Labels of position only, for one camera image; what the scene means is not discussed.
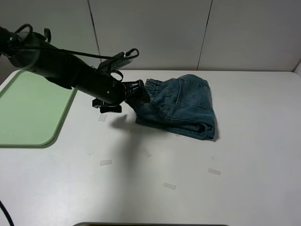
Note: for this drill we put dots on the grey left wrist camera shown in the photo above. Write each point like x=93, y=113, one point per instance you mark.
x=111, y=64

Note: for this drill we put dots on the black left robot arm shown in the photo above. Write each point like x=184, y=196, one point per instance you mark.
x=88, y=73

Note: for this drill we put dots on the clear tape strip left front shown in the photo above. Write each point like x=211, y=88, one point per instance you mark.
x=105, y=162

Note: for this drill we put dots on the blue children's denim shorts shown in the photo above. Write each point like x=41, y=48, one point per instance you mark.
x=179, y=105

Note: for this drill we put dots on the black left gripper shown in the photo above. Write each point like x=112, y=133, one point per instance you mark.
x=109, y=94

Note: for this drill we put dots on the light green plastic tray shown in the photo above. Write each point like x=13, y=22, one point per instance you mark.
x=32, y=110

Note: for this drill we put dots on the clear tape strip front right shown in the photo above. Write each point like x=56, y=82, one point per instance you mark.
x=214, y=171

